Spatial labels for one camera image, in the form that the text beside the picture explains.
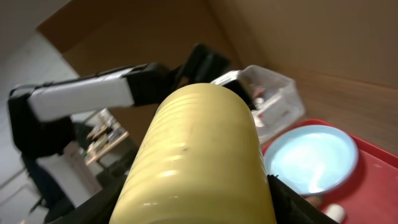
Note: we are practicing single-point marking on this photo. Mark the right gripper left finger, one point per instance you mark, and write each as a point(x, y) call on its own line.
point(96, 210)

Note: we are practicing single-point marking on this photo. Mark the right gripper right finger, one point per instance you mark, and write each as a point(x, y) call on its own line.
point(291, 208)

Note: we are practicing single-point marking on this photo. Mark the white plastic spoon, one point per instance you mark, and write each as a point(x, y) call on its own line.
point(335, 212)

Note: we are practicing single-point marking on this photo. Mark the large light blue plate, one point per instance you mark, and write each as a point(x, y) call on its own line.
point(313, 159)

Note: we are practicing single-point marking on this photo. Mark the yellow plastic cup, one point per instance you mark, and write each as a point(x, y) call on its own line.
point(200, 162)

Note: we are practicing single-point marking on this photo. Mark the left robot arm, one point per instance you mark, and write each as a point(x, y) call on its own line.
point(40, 114)

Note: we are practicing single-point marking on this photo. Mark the clear plastic waste bin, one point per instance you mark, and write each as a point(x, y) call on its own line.
point(273, 98)

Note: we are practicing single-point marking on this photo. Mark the red serving tray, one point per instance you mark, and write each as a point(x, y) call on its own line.
point(369, 195)

